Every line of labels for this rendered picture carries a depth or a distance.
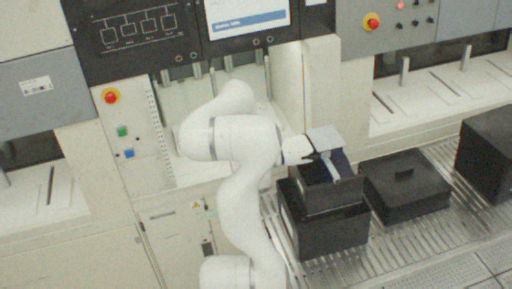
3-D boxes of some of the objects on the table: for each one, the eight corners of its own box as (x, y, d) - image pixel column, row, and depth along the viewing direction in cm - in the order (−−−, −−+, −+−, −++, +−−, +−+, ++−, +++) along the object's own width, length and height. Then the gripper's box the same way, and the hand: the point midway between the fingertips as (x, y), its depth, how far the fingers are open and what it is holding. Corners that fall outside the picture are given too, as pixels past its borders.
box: (494, 208, 170) (510, 160, 154) (450, 165, 192) (460, 119, 176) (543, 185, 176) (562, 138, 161) (497, 147, 198) (510, 102, 182)
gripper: (283, 160, 136) (339, 146, 139) (269, 130, 149) (320, 118, 152) (284, 178, 141) (339, 165, 143) (270, 148, 154) (321, 136, 156)
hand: (324, 143), depth 147 cm, fingers closed on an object, 4 cm apart
